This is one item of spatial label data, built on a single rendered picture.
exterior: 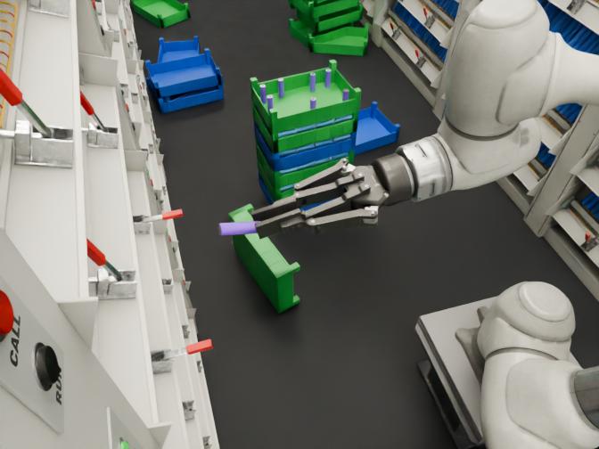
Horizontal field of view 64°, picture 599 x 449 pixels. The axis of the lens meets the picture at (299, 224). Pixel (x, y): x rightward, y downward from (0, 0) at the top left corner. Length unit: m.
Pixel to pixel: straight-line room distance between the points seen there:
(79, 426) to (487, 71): 0.55
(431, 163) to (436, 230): 1.10
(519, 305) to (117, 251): 0.79
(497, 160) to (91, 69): 0.65
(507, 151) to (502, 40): 0.19
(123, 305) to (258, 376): 0.94
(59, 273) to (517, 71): 0.52
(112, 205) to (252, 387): 0.90
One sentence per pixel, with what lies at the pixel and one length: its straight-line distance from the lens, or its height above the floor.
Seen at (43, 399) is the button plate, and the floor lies 1.14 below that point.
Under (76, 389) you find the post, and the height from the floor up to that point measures 1.10.
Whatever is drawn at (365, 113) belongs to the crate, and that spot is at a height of 0.03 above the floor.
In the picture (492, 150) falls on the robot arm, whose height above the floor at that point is 0.90.
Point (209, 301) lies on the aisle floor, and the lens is 1.59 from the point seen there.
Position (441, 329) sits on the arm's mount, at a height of 0.23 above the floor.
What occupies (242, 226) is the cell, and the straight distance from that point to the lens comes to 0.71.
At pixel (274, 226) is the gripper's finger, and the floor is 0.80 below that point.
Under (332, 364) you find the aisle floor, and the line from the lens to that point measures 1.47.
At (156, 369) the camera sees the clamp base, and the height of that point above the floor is 0.70.
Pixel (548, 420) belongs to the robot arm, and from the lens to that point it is 0.98.
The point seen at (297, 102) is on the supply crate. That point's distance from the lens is 1.63.
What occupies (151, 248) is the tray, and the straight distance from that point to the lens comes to 0.86.
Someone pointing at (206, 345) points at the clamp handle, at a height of 0.71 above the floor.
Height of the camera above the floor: 1.34
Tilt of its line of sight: 49 degrees down
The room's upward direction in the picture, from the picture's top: straight up
